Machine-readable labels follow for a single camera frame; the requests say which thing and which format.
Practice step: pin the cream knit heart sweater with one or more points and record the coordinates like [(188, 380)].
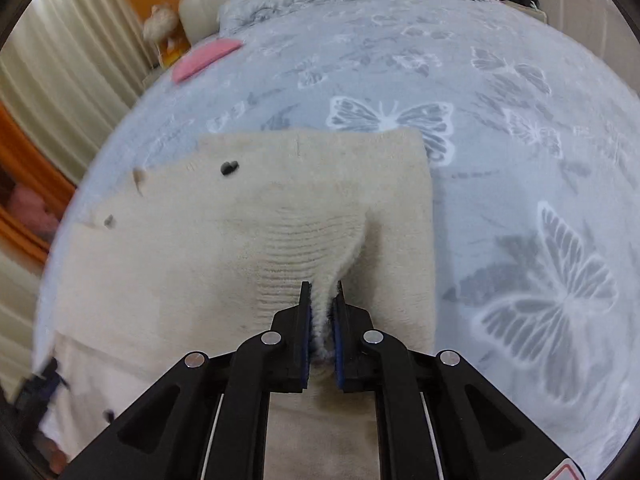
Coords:
[(200, 254)]

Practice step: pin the white wardrobe doors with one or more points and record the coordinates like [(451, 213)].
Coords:
[(596, 24)]

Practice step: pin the pink clothes in closet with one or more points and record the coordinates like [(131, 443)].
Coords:
[(27, 207)]

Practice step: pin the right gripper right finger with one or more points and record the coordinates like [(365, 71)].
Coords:
[(437, 417)]

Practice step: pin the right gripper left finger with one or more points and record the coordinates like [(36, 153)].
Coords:
[(206, 418)]

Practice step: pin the butterfly print bed cover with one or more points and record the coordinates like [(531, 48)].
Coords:
[(533, 149)]

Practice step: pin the cream pleated curtain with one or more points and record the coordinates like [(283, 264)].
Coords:
[(70, 71)]

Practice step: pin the pink folded cloth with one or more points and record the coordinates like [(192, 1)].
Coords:
[(201, 57)]

